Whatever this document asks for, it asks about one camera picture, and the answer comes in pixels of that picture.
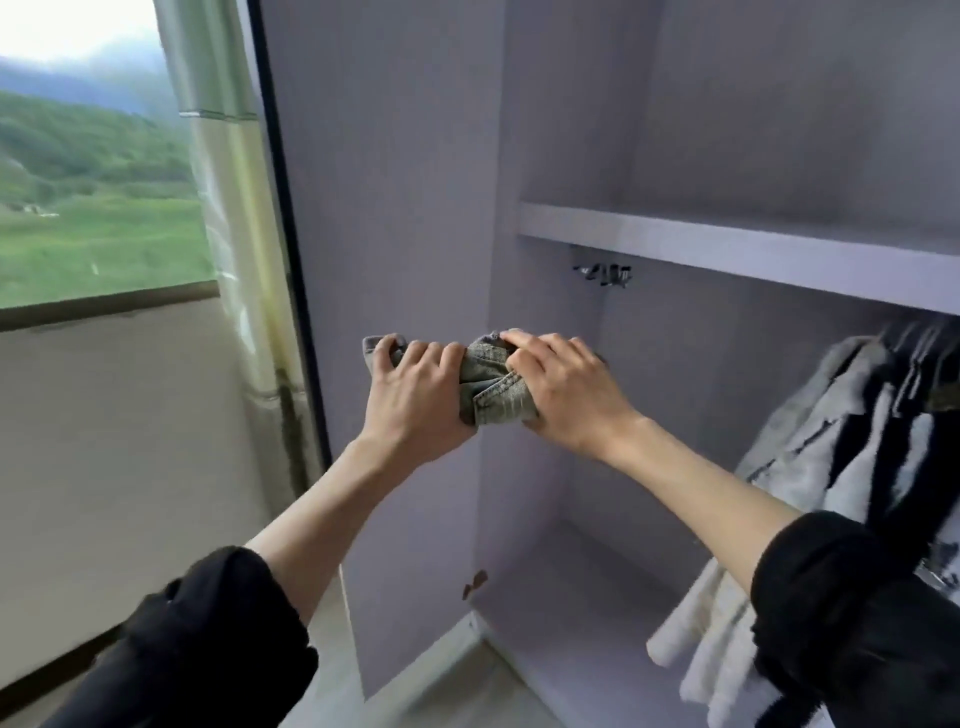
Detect person's left hand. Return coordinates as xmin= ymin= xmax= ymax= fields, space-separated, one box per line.
xmin=360 ymin=336 xmax=477 ymax=470

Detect person's right hand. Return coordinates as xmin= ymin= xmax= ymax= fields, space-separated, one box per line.
xmin=499 ymin=328 xmax=647 ymax=464

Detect grey denim shorts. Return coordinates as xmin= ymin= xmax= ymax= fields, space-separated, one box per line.
xmin=361 ymin=333 xmax=539 ymax=428

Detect cream bow-print blouse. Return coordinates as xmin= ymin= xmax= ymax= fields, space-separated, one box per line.
xmin=645 ymin=333 xmax=887 ymax=728

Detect light grey wardrobe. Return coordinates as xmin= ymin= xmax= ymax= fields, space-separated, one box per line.
xmin=247 ymin=0 xmax=960 ymax=728

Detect black garment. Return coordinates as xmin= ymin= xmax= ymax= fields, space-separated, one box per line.
xmin=840 ymin=322 xmax=960 ymax=602

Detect person's right forearm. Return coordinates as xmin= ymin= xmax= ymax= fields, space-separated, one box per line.
xmin=607 ymin=420 xmax=960 ymax=728

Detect grey wardrobe shelf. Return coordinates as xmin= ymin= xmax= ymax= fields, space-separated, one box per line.
xmin=517 ymin=202 xmax=960 ymax=317

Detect cluster of metal clips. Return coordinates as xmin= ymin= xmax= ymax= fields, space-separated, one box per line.
xmin=573 ymin=262 xmax=635 ymax=288

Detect dark framed window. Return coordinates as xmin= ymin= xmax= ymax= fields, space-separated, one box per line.
xmin=0 ymin=0 xmax=219 ymax=332

